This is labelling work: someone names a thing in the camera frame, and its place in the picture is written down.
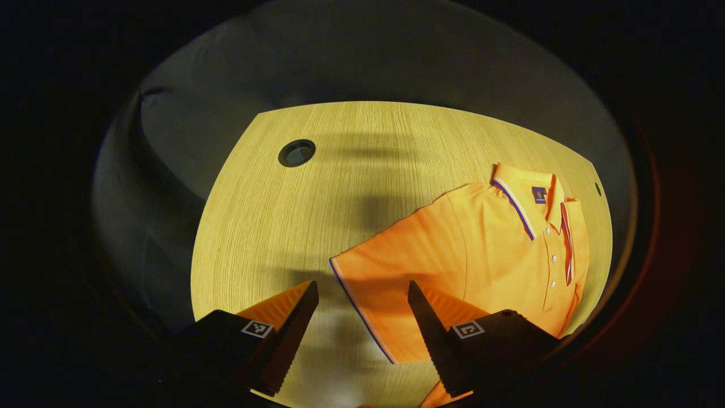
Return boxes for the orange T-shirt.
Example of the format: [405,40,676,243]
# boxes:
[330,162,591,408]

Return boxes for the round table cable hole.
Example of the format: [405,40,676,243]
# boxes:
[278,139,317,168]

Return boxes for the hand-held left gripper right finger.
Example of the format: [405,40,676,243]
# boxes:
[408,280,561,397]

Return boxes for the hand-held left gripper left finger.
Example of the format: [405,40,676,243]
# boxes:
[170,280,319,397]

